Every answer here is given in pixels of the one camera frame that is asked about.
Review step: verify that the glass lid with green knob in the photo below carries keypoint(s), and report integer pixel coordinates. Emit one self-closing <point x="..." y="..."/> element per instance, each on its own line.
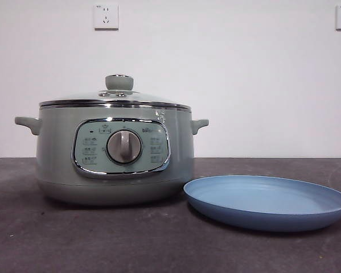
<point x="119" y="83"/>

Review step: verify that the blue round plate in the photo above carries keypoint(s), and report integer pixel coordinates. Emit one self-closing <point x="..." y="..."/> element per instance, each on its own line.
<point x="258" y="199"/>

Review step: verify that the pale green electric steamer pot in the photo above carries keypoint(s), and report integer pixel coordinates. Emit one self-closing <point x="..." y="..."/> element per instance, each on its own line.
<point x="59" y="142"/>

